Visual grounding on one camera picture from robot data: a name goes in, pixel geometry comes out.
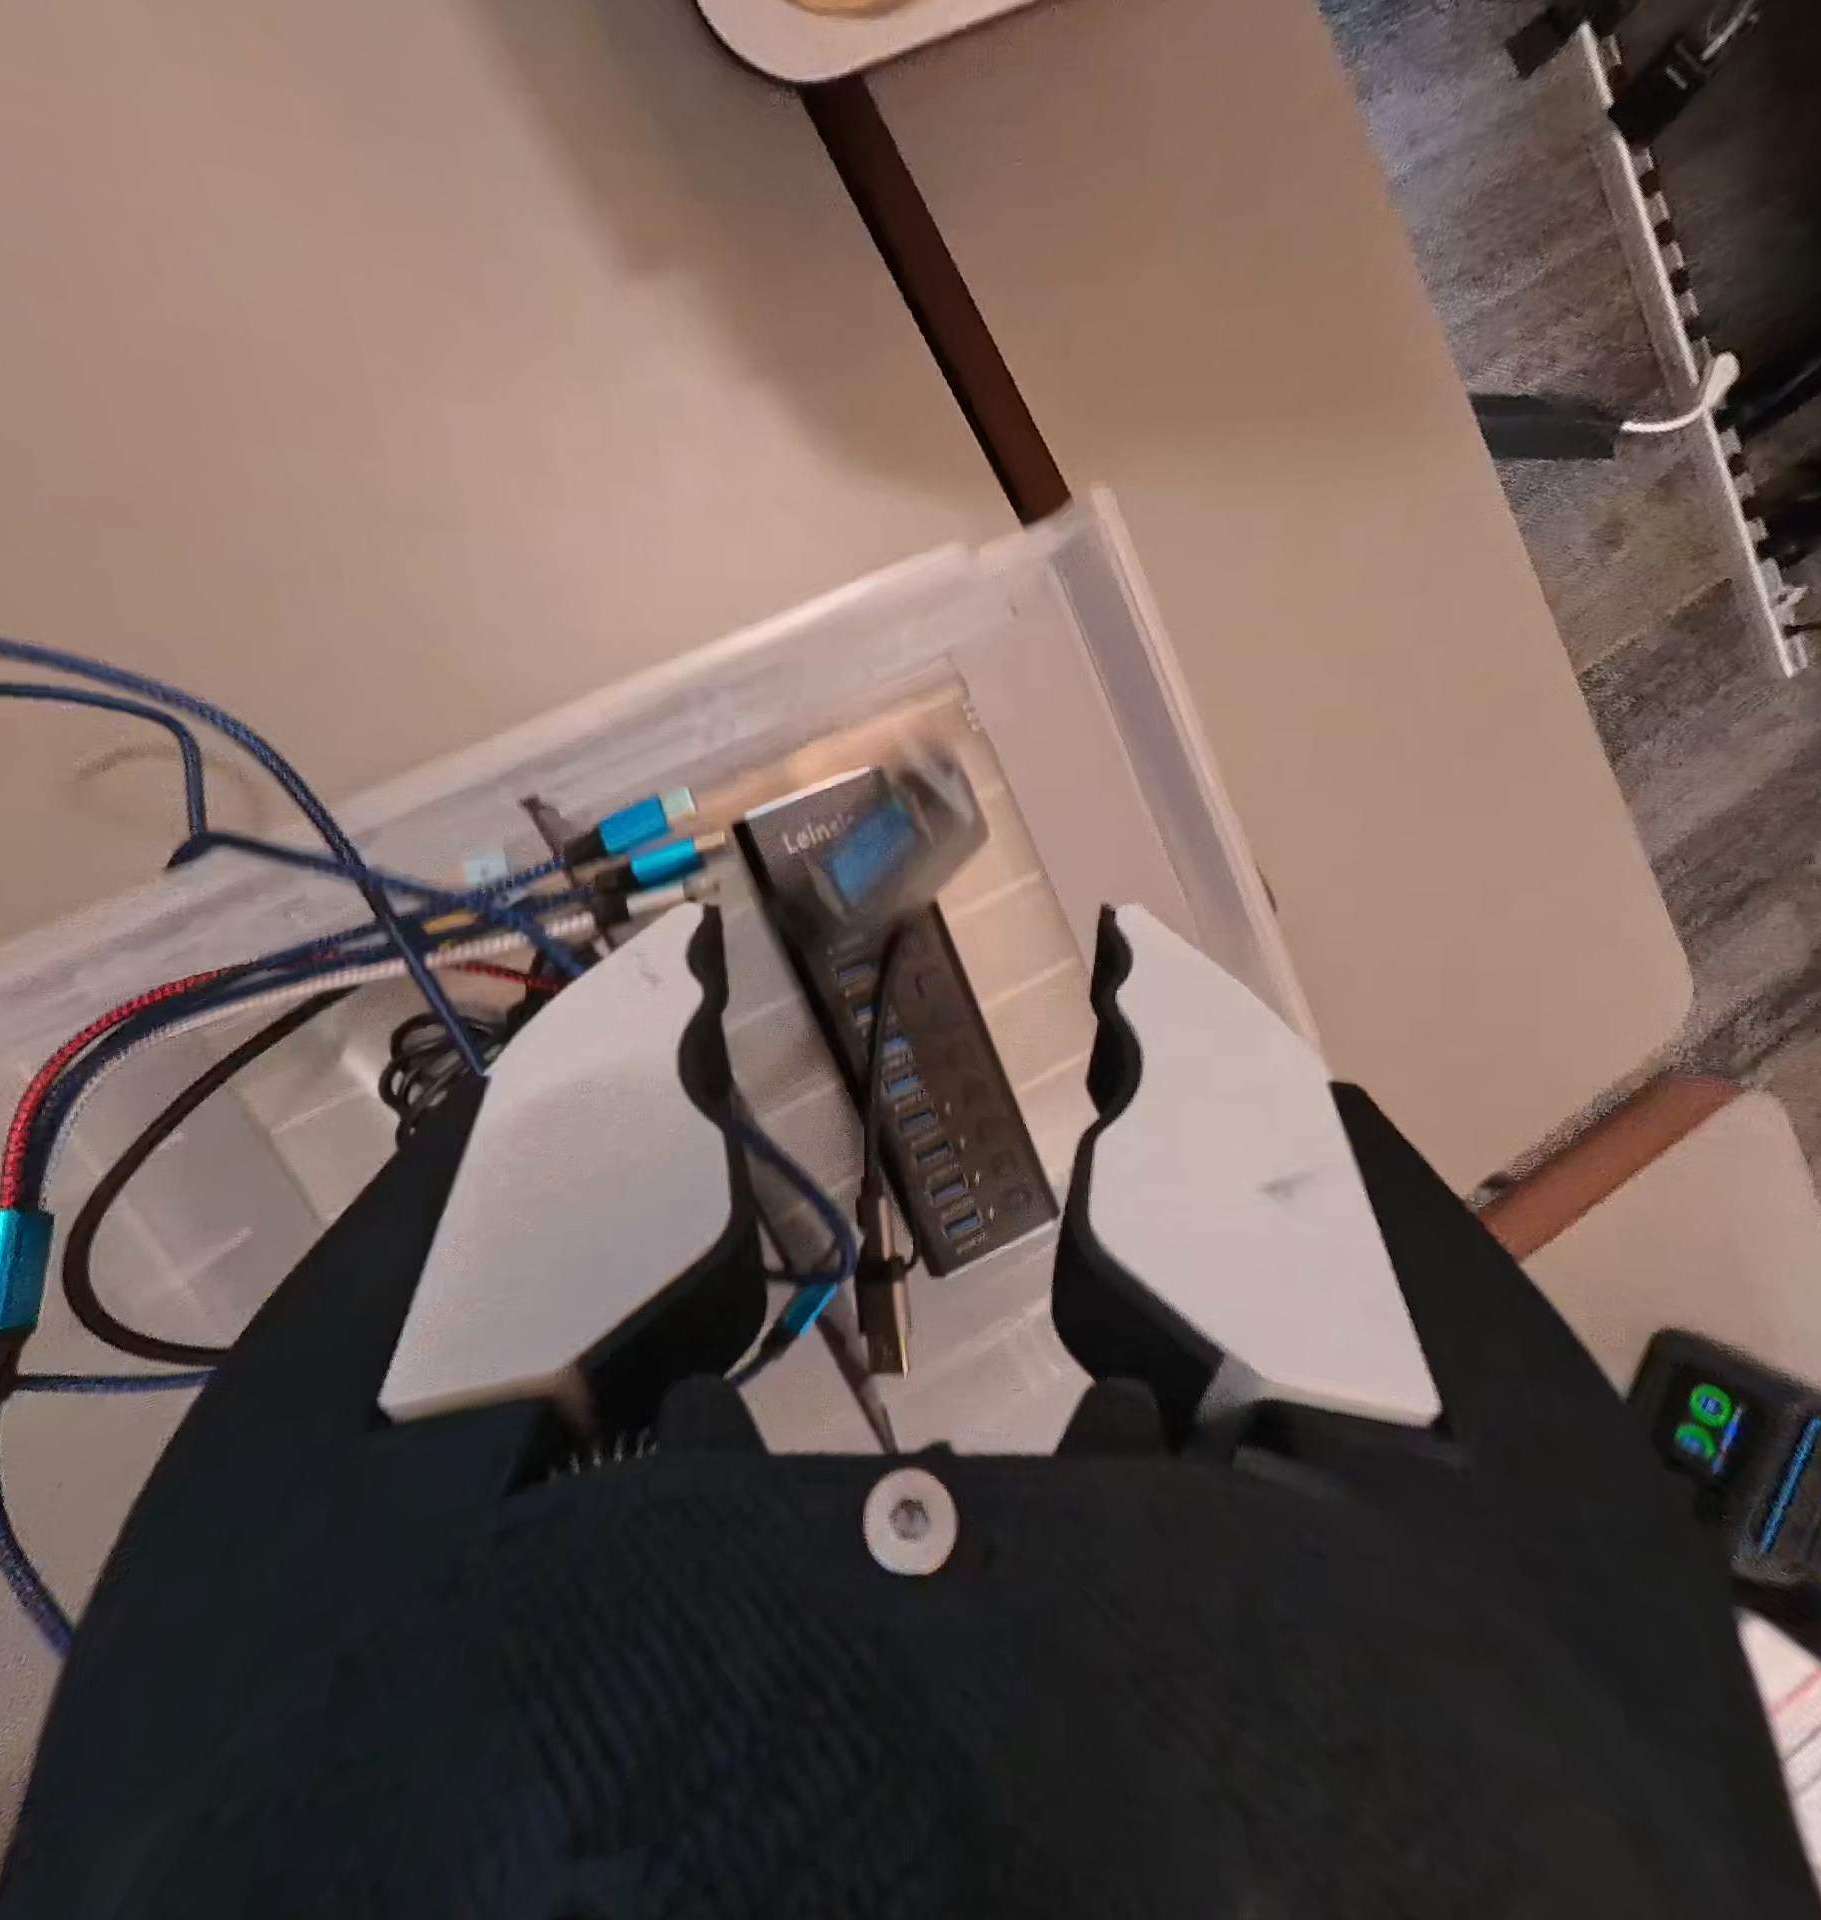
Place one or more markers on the grey slim USB hub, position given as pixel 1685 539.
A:
pixel 889 841

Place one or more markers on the grey desk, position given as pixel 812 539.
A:
pixel 401 298

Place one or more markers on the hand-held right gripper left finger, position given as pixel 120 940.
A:
pixel 581 1187

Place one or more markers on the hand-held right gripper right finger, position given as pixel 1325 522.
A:
pixel 1243 1187

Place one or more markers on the black multiport USB hub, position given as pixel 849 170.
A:
pixel 986 1078

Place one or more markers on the clear plastic bin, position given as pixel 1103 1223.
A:
pixel 1121 720

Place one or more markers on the black power bank green display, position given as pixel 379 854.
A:
pixel 1794 1501

